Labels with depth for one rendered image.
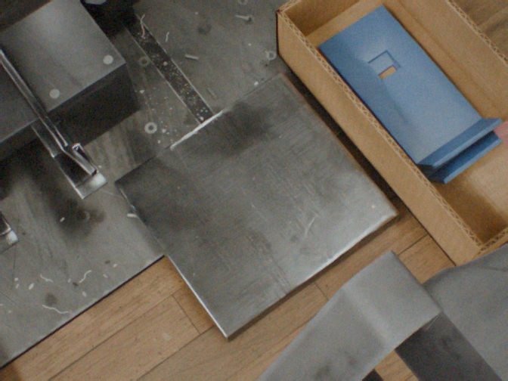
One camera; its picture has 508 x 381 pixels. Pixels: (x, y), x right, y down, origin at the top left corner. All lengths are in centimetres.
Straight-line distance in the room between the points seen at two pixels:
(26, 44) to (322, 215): 27
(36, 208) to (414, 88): 33
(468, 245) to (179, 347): 24
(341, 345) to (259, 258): 39
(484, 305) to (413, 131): 45
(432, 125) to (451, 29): 8
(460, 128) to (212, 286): 24
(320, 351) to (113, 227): 44
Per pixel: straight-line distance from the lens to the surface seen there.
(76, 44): 77
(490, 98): 83
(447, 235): 74
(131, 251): 78
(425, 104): 81
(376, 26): 84
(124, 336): 76
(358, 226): 76
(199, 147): 78
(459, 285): 36
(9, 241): 71
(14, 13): 63
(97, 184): 71
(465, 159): 78
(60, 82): 75
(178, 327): 76
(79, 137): 80
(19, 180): 82
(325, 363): 37
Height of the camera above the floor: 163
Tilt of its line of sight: 69 degrees down
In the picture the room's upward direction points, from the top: 6 degrees counter-clockwise
